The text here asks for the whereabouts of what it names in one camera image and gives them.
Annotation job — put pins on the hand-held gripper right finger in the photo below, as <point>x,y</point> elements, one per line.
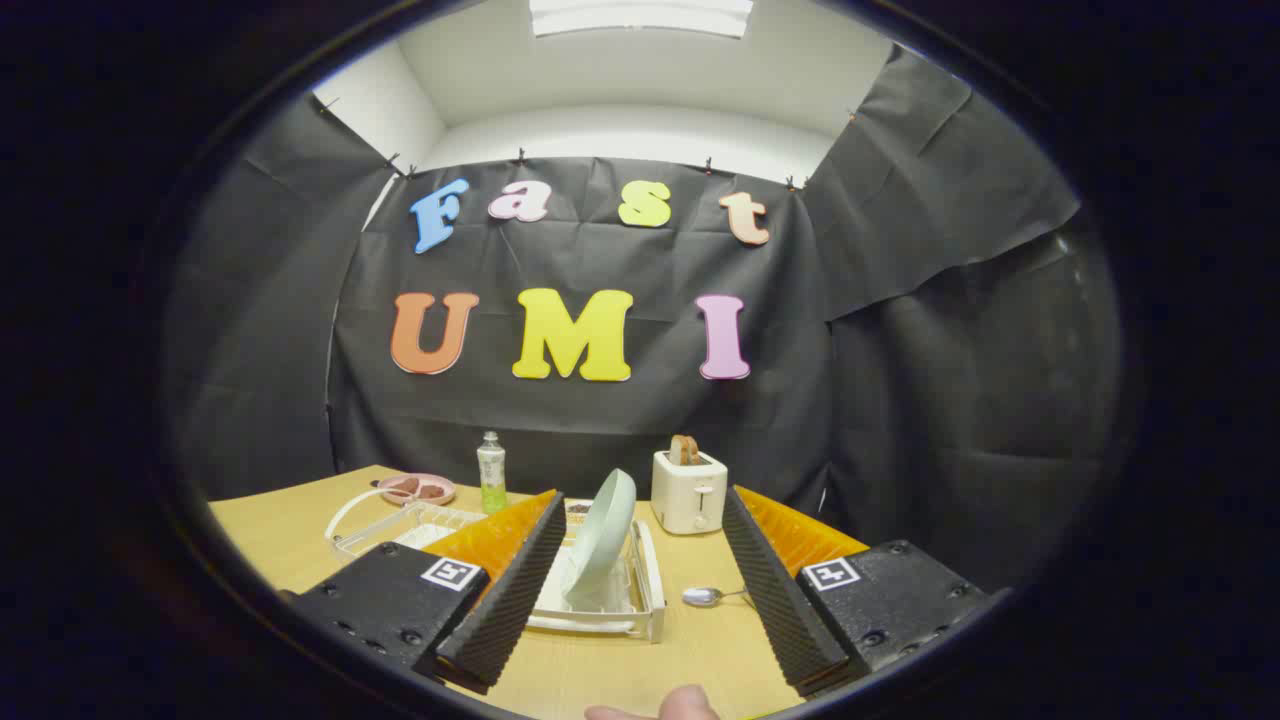
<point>775,600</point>

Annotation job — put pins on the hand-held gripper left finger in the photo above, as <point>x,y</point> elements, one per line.
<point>510,600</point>

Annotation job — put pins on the pale green plate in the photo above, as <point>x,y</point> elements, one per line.
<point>605,535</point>

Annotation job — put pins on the pink oval plate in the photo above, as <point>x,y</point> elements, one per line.
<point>446,492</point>

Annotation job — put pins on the green drink bottle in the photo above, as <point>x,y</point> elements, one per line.
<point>491,480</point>

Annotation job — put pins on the brown meat patty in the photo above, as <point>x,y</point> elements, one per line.
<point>403,487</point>
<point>431,490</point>

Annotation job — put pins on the white toaster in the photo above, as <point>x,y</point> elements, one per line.
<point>688,495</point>

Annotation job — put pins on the toasted bread slice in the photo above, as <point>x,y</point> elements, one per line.
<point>684,450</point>

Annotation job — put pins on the black backdrop cloth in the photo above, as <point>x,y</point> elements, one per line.
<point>900,400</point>

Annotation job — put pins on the ceiling light panel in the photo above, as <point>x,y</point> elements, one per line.
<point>640,15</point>

